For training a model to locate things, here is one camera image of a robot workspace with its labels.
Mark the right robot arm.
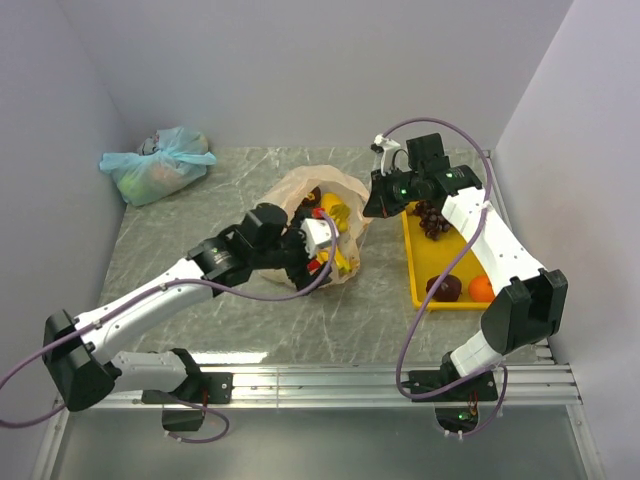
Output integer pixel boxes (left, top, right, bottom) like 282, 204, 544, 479
363, 134, 568, 400

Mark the yellow plastic tray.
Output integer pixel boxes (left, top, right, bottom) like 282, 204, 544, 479
401, 202, 491, 311

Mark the red fake pepper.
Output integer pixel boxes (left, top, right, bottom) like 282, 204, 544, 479
307, 258, 324, 273

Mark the orange fake fruit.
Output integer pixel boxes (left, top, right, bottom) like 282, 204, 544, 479
468, 275, 495, 303

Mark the orange translucent plastic bag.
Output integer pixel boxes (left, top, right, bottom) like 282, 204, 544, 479
260, 165, 370, 286

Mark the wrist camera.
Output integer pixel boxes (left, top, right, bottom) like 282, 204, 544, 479
300, 208, 339, 259
370, 134, 401, 176

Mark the blue tied plastic bag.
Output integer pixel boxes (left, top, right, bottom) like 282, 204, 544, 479
99, 126, 217, 207

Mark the dark red mangosteen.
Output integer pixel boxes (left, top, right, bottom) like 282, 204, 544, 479
432, 275, 462, 303

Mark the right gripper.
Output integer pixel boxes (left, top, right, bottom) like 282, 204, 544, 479
363, 165, 424, 219

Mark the red grape bunch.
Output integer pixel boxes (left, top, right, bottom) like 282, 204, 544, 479
411, 200, 452, 241
300, 187, 322, 209

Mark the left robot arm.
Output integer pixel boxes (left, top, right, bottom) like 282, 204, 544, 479
42, 203, 339, 412

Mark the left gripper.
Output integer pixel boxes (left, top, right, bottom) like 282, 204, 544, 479
253, 209, 333, 294

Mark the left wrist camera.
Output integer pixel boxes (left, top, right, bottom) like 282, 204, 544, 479
300, 208, 339, 259

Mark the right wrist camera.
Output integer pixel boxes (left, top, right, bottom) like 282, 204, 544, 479
370, 134, 401, 176

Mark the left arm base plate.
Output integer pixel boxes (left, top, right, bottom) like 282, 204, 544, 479
141, 372, 233, 405

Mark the yellow fake mango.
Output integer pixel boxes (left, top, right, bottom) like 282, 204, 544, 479
320, 192, 345, 213

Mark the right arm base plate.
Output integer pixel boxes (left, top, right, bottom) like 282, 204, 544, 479
408, 368, 500, 404

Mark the yellow fake banana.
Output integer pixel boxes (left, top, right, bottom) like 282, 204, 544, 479
328, 204, 351, 233

